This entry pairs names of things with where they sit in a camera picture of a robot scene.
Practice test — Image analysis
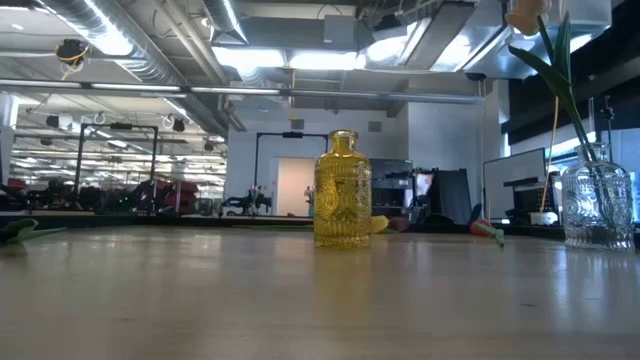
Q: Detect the white artificial tulip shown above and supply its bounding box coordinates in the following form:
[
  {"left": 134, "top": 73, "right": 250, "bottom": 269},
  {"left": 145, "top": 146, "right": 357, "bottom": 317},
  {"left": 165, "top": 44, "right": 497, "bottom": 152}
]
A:
[{"left": 504, "top": 0, "right": 619, "bottom": 221}]

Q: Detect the white door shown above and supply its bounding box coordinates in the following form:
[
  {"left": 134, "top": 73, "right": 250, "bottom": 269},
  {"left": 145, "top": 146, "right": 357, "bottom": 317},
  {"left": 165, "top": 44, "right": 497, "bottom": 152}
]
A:
[{"left": 275, "top": 156, "right": 317, "bottom": 218}]

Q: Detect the black metal rig frame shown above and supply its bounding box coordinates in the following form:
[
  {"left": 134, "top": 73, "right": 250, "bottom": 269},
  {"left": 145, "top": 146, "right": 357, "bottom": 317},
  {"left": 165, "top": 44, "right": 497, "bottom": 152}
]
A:
[
  {"left": 74, "top": 122, "right": 160, "bottom": 202},
  {"left": 254, "top": 130, "right": 332, "bottom": 217}
]

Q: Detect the black aluminium table frame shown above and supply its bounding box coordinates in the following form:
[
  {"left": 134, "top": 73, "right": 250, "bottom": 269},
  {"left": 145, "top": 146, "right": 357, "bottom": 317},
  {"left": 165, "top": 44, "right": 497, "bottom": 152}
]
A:
[{"left": 0, "top": 212, "right": 640, "bottom": 239}]

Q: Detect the black tripod stand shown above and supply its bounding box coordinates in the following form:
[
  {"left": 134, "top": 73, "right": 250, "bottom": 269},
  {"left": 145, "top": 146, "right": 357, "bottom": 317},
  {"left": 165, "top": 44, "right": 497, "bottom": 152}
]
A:
[{"left": 601, "top": 94, "right": 616, "bottom": 147}]

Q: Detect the black ceiling device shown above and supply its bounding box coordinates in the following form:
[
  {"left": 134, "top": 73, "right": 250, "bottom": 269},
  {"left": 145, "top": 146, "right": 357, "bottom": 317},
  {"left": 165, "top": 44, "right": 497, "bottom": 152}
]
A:
[{"left": 54, "top": 38, "right": 90, "bottom": 67}]

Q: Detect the white panel board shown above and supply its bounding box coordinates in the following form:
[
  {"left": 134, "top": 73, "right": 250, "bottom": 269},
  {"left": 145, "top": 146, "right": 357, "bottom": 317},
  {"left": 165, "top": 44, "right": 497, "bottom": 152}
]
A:
[{"left": 482, "top": 147, "right": 548, "bottom": 222}]

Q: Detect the clear glass vase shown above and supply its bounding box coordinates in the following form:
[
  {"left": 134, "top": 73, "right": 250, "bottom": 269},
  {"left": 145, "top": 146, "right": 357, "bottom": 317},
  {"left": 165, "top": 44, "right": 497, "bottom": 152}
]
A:
[{"left": 559, "top": 141, "right": 637, "bottom": 253}]

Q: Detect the red artificial tulip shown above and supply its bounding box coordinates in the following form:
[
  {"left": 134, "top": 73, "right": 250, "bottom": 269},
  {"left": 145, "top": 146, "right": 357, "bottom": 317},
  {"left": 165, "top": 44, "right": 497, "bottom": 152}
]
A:
[
  {"left": 468, "top": 218, "right": 507, "bottom": 248},
  {"left": 0, "top": 217, "right": 69, "bottom": 247}
]

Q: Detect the yellow hanging cord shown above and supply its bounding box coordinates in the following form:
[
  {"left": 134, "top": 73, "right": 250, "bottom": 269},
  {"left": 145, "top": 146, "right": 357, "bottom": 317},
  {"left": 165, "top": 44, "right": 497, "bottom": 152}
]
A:
[{"left": 539, "top": 94, "right": 560, "bottom": 214}]

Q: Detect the silver ventilation duct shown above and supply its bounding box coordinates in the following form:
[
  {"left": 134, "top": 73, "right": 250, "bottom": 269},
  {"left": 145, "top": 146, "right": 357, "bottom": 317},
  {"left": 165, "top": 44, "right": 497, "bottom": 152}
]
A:
[{"left": 39, "top": 0, "right": 232, "bottom": 137}]

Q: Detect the grey ceiling pipe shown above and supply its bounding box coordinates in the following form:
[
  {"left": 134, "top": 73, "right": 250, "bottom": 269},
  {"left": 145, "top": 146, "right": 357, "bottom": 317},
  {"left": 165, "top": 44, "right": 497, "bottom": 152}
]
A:
[{"left": 0, "top": 78, "right": 484, "bottom": 105}]

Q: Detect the black upright panel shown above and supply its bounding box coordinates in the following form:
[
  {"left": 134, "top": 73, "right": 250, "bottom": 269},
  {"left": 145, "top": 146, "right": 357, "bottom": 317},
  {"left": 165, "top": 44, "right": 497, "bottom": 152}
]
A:
[{"left": 428, "top": 168, "right": 473, "bottom": 225}]

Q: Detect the white round base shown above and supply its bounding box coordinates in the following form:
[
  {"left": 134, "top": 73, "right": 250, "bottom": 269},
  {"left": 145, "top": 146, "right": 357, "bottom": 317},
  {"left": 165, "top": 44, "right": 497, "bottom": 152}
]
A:
[{"left": 528, "top": 210, "right": 560, "bottom": 227}]

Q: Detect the black equipment rack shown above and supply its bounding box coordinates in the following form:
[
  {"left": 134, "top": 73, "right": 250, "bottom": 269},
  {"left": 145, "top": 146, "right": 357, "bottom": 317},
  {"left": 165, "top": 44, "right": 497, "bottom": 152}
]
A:
[{"left": 369, "top": 158, "right": 417, "bottom": 222}]

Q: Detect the yellow glass vase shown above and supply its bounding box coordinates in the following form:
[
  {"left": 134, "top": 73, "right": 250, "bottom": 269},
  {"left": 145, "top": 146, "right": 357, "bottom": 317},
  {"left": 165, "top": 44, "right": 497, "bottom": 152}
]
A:
[{"left": 313, "top": 129, "right": 374, "bottom": 251}]

